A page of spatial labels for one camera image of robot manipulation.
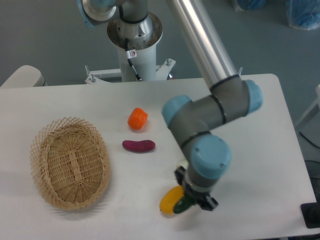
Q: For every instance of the woven wicker basket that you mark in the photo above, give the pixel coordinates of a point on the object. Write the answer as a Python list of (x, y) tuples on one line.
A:
[(70, 164)]

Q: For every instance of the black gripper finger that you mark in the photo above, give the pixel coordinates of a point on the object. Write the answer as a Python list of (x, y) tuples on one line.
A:
[(207, 203)]

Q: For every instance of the white furniture frame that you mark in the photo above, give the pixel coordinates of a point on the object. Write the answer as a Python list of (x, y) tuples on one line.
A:
[(310, 112)]

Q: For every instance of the blue plastic bag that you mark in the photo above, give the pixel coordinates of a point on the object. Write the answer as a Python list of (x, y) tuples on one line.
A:
[(248, 5), (303, 14)]

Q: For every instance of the black device at edge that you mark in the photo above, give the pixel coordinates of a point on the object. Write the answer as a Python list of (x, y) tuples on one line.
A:
[(311, 214)]

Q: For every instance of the white chair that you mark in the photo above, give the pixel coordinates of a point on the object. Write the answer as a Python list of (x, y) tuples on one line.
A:
[(24, 77)]

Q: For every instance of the orange bell pepper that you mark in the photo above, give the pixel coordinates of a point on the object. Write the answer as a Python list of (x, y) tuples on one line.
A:
[(137, 119)]

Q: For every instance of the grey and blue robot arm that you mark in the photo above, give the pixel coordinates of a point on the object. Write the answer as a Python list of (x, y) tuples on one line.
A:
[(191, 122)]

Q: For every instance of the purple sweet potato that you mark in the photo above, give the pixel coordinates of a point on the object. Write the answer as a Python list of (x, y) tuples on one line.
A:
[(142, 146)]

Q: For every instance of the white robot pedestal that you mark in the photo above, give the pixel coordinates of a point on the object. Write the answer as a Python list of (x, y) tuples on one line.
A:
[(136, 47)]

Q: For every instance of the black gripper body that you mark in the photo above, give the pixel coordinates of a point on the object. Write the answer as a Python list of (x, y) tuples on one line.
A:
[(197, 192)]

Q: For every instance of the dark green cucumber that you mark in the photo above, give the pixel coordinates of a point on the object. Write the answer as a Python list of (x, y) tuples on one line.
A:
[(183, 204)]

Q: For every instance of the yellow bell pepper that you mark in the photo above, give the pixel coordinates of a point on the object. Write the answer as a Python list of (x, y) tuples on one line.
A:
[(170, 199)]

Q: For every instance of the green bok choy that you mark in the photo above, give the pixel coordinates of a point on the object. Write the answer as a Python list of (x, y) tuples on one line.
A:
[(182, 163)]

